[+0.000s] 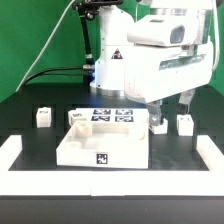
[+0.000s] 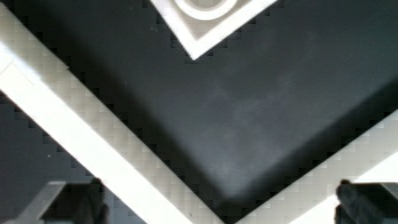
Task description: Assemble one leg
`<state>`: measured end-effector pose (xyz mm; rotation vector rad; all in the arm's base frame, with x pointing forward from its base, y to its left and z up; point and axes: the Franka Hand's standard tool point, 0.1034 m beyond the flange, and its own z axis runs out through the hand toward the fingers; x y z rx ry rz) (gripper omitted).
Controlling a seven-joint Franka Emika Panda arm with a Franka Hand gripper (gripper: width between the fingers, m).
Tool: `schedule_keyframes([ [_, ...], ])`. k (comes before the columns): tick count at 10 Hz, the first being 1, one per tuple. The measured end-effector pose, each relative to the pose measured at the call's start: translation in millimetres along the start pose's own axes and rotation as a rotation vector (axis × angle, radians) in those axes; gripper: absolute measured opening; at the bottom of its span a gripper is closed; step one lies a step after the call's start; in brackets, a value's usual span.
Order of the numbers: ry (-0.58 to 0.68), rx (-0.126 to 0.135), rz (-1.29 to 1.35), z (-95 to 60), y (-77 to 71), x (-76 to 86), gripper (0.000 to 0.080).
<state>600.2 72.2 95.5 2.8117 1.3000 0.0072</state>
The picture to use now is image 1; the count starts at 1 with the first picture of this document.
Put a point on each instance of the white square table top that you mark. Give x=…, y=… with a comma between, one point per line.
x=101, y=144

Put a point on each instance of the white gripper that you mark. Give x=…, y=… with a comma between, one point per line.
x=154, y=73

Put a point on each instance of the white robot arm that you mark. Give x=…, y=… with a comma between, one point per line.
x=169, y=23

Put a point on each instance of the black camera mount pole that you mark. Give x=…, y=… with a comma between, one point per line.
x=88, y=10

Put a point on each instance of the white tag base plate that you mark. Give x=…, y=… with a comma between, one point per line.
x=113, y=115

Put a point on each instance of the white U-shaped fence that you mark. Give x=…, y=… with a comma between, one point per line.
x=102, y=183

